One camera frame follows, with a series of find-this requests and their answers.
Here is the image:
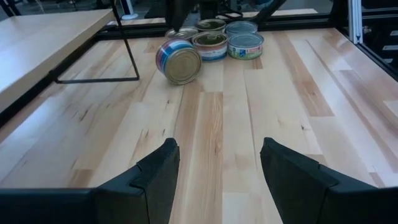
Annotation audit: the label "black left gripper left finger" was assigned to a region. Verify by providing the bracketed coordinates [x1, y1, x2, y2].
[93, 138, 181, 224]

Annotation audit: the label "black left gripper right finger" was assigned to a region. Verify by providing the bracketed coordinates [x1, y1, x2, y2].
[259, 137, 379, 224]

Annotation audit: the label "gold-lid blue-label seafood can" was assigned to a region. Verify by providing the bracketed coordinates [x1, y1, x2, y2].
[155, 37, 202, 85]
[164, 27, 200, 41]
[191, 30, 229, 62]

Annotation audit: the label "silver-lid green-label seafood can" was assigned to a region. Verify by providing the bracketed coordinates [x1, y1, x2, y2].
[225, 20, 259, 37]
[227, 32, 265, 61]

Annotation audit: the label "white round stand base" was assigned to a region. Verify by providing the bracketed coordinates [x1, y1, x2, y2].
[119, 0, 139, 21]

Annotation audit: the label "rear green rim can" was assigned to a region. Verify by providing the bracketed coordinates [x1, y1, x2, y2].
[194, 18, 227, 34]

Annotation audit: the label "black box device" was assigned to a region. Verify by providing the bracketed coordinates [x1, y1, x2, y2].
[144, 0, 169, 19]

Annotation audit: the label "black aluminium table frame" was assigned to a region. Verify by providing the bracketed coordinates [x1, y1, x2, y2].
[95, 0, 398, 82]

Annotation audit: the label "wooden shelf black wire legs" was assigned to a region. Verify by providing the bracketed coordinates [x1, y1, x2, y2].
[0, 0, 141, 129]

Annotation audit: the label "silver aluminium extrusion post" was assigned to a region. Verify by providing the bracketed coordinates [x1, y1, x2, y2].
[347, 0, 364, 45]

